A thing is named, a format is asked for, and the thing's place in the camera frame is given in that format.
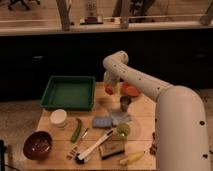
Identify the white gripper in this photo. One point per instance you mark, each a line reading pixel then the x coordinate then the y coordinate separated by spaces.
pixel 111 79

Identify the orange apple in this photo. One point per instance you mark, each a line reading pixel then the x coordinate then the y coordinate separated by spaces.
pixel 109 89

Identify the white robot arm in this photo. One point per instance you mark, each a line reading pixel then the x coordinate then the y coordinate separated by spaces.
pixel 181 134

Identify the small metal cup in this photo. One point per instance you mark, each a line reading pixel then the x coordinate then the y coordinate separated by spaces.
pixel 125 101

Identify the green plastic cup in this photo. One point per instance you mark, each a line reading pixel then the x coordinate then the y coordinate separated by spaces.
pixel 123 130

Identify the white paper cup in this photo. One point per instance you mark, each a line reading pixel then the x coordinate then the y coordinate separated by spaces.
pixel 58 118

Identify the orange plastic bowl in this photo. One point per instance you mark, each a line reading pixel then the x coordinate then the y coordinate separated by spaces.
pixel 129 90

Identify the grey blue cloth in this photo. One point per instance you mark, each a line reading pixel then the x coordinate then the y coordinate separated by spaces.
pixel 119 117

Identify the green plastic tray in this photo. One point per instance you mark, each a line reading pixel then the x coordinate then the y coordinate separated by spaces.
pixel 72 93

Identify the green cucumber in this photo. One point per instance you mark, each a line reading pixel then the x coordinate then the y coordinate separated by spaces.
pixel 77 131

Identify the wooden block eraser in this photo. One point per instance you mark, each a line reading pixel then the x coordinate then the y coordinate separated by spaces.
pixel 109 149

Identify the small brown clips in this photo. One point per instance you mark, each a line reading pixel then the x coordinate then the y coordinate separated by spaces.
pixel 73 152

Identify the yellow corn cob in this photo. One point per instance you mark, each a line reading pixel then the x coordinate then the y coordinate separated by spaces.
pixel 132 158

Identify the bunch of dark grapes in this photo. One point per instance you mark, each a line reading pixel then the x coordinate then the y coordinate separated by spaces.
pixel 153 147

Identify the dark purple bowl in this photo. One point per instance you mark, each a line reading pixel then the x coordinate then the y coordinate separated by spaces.
pixel 37 146

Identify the white handled dish brush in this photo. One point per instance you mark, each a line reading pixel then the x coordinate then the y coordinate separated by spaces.
pixel 81 157

